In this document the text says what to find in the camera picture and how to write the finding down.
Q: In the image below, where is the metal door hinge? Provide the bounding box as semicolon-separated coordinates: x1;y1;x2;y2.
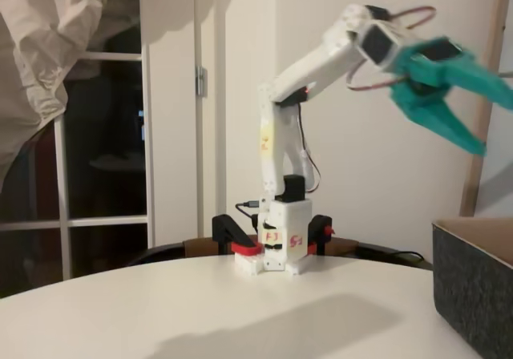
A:
195;65;208;98

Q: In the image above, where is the beige crumpled curtain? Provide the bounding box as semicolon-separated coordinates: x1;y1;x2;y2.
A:
0;0;141;194

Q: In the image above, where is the dark grey felt box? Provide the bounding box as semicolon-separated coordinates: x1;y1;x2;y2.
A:
431;216;513;359

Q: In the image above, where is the red black servo wire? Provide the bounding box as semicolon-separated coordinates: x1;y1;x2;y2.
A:
295;5;437;195

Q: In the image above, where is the white glazed door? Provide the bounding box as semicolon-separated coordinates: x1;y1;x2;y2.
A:
0;0;197;300

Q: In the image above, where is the dark wooden chair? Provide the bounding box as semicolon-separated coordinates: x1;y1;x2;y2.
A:
127;233;434;272

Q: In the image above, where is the black usb cable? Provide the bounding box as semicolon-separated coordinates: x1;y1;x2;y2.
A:
235;200;262;228

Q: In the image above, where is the grey board panel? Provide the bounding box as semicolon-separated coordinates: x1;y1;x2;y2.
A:
475;0;513;218

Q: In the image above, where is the light wooden post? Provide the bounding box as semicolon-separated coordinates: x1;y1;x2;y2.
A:
460;0;513;218

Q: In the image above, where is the black power cable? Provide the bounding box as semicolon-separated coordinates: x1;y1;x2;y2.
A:
334;246;426;262

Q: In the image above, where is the black clamp with red pad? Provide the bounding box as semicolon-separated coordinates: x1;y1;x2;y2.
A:
211;213;265;256

